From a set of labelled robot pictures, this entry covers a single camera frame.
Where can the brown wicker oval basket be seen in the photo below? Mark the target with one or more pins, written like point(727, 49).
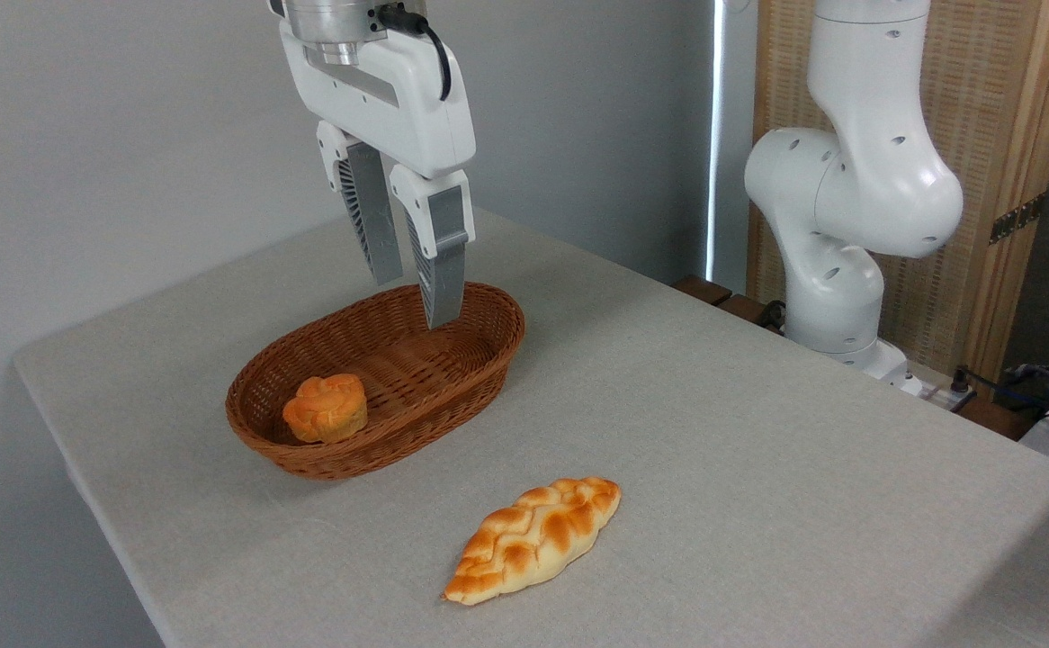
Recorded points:
point(416, 423)

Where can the dark wooden base board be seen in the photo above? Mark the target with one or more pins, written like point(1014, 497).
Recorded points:
point(704, 290)

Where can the orange flower-shaped bun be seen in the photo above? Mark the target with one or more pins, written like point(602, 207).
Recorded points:
point(327, 409)

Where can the metal screen hinge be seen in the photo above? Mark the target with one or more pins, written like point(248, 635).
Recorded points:
point(1017, 219)

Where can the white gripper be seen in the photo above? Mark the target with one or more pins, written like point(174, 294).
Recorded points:
point(398, 99)

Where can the braided golden bread loaf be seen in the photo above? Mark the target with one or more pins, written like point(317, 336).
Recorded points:
point(533, 540)

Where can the bright vertical window strip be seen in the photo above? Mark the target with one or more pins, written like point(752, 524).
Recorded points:
point(715, 135)

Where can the grey tablecloth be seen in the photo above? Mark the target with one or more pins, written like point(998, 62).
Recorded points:
point(713, 495)

